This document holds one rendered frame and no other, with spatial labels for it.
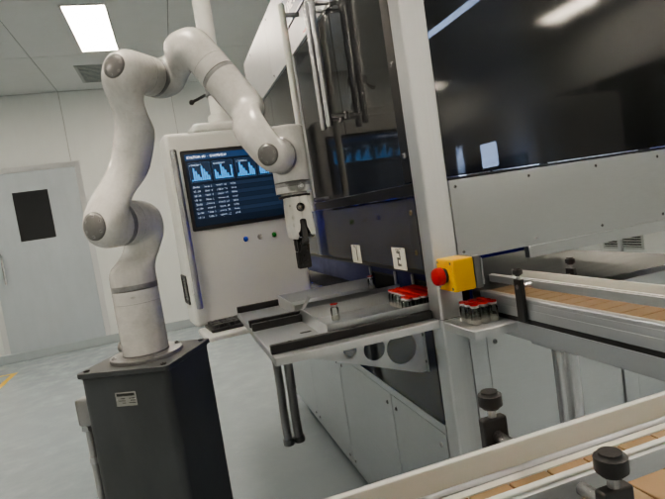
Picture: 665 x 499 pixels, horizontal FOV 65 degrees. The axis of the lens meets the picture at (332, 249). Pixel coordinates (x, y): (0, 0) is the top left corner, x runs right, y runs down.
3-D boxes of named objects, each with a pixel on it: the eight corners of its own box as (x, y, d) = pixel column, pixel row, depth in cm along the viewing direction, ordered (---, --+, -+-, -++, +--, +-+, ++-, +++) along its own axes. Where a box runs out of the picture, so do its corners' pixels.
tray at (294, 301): (370, 286, 189) (369, 277, 188) (401, 295, 164) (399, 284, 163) (278, 305, 179) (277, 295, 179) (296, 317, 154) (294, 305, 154)
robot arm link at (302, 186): (314, 178, 120) (316, 191, 121) (305, 181, 129) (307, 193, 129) (278, 182, 118) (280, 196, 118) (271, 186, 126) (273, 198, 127)
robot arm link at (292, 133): (300, 179, 117) (315, 179, 126) (291, 120, 116) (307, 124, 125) (266, 184, 120) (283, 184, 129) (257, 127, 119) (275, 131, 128)
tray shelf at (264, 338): (366, 290, 193) (365, 285, 193) (469, 321, 127) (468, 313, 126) (237, 317, 180) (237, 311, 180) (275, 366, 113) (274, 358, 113)
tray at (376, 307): (412, 298, 156) (410, 286, 156) (457, 310, 131) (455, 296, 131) (302, 321, 147) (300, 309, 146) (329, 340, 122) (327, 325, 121)
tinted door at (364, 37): (356, 194, 168) (329, 7, 163) (417, 182, 127) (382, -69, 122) (354, 194, 168) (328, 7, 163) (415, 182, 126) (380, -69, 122)
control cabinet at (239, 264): (299, 297, 239) (271, 125, 233) (315, 301, 222) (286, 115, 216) (187, 322, 219) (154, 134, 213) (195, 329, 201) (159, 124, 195)
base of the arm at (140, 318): (94, 369, 136) (81, 299, 134) (135, 348, 154) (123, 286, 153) (161, 362, 132) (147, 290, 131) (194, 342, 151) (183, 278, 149)
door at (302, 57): (318, 202, 213) (295, 55, 208) (356, 194, 168) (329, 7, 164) (316, 202, 212) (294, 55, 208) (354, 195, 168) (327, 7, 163)
